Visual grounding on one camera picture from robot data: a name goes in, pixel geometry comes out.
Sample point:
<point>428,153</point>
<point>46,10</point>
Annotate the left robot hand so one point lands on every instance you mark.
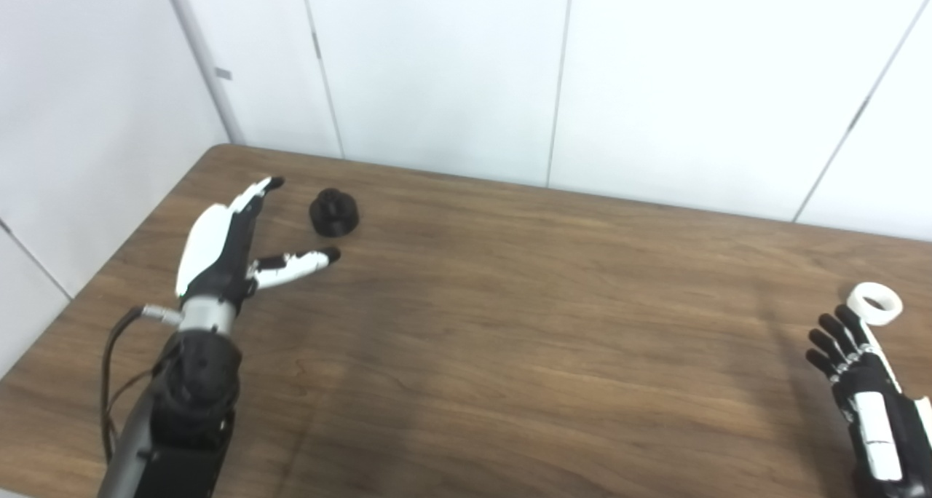
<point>211,258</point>

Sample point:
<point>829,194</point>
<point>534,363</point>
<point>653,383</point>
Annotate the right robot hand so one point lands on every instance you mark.
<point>895,425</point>

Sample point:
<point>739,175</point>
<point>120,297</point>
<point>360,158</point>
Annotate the round black part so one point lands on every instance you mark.
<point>333,218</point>

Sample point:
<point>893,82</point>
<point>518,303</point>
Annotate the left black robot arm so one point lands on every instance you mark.
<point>189,410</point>

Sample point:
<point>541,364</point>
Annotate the grey wall corner trim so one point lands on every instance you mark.
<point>207,61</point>

